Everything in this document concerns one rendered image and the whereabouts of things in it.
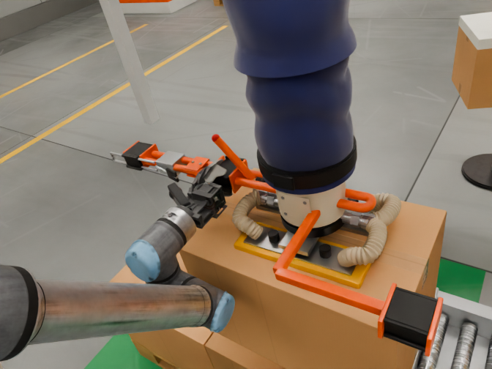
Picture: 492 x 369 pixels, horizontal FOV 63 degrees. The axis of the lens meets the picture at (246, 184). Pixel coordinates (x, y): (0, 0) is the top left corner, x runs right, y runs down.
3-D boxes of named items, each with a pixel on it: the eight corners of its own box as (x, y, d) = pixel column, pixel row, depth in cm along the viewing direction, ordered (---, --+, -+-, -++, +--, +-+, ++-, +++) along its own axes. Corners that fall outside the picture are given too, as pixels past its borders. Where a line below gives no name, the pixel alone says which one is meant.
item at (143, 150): (160, 156, 133) (156, 143, 130) (146, 169, 129) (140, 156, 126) (143, 152, 137) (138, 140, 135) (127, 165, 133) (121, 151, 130)
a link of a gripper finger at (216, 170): (236, 162, 110) (220, 189, 106) (219, 159, 113) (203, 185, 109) (233, 155, 108) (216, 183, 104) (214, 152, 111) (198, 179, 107)
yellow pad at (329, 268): (373, 258, 96) (373, 244, 93) (359, 290, 90) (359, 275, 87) (252, 225, 114) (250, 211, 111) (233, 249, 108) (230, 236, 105)
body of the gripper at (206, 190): (229, 205, 108) (203, 235, 101) (203, 198, 113) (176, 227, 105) (222, 183, 104) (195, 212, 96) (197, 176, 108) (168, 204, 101)
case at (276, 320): (433, 304, 128) (447, 210, 104) (392, 424, 104) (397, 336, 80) (271, 249, 160) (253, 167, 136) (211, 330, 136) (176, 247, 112)
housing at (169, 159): (189, 165, 126) (185, 152, 124) (176, 177, 122) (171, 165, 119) (172, 161, 130) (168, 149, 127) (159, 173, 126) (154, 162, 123)
